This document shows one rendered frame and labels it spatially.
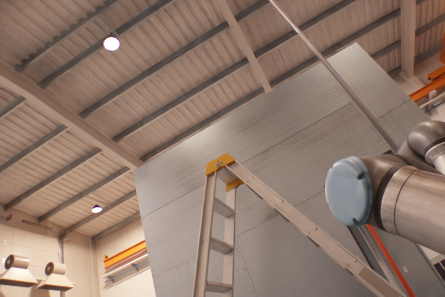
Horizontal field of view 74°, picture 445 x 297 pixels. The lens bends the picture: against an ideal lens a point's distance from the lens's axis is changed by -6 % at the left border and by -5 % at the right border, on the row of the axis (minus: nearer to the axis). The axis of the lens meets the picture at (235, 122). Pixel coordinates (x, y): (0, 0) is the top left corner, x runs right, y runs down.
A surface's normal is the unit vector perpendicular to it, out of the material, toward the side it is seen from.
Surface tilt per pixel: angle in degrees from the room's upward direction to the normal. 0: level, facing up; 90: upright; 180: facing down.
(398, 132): 90
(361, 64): 90
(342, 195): 84
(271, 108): 90
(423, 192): 66
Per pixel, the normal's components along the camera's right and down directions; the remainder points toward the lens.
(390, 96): -0.38, -0.48
